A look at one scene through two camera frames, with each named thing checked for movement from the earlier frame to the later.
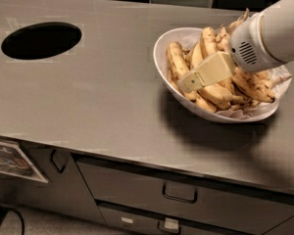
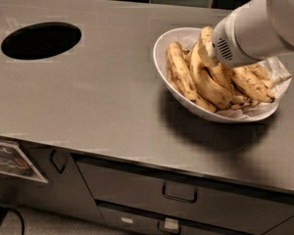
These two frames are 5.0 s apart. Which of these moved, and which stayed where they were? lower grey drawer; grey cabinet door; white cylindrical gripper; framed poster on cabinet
Moved: white cylindrical gripper
Stayed: framed poster on cabinet; grey cabinet door; lower grey drawer
